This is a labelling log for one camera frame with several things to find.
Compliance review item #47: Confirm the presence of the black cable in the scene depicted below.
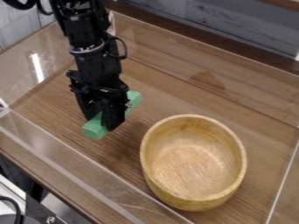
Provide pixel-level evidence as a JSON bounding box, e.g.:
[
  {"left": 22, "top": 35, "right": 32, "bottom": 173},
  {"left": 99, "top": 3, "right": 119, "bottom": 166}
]
[{"left": 0, "top": 195, "right": 22, "bottom": 224}]

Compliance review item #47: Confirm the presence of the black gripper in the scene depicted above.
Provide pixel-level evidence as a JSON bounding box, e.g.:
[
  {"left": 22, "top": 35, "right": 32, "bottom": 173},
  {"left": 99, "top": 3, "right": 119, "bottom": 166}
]
[{"left": 66, "top": 43, "right": 128, "bottom": 131}]

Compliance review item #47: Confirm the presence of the clear acrylic front wall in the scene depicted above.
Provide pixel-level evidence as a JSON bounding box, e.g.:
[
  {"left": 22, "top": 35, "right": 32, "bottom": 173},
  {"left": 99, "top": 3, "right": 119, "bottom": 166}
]
[{"left": 0, "top": 108, "right": 193, "bottom": 224}]

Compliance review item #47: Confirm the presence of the brown wooden bowl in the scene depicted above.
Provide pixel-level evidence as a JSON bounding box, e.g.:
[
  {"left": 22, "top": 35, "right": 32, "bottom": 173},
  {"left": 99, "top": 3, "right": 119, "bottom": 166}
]
[{"left": 140, "top": 114, "right": 248, "bottom": 212}]

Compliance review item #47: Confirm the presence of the green rectangular block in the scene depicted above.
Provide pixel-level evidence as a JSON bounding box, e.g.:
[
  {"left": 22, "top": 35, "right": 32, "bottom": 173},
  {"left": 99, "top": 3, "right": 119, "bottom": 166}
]
[{"left": 81, "top": 90, "right": 144, "bottom": 140}]

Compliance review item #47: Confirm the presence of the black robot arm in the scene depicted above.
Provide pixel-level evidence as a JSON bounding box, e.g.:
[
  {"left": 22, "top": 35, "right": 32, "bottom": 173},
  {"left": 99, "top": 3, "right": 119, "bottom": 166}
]
[{"left": 4, "top": 0, "right": 129, "bottom": 130}]

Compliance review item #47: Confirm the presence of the clear acrylic corner bracket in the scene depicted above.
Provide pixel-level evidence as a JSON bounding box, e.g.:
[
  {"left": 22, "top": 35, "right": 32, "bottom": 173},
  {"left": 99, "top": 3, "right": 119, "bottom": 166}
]
[{"left": 107, "top": 10, "right": 117, "bottom": 36}]

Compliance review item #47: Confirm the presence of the black metal frame bracket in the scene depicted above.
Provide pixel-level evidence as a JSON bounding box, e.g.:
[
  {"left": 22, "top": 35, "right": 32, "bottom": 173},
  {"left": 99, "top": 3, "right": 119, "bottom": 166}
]
[{"left": 24, "top": 195, "right": 68, "bottom": 224}]

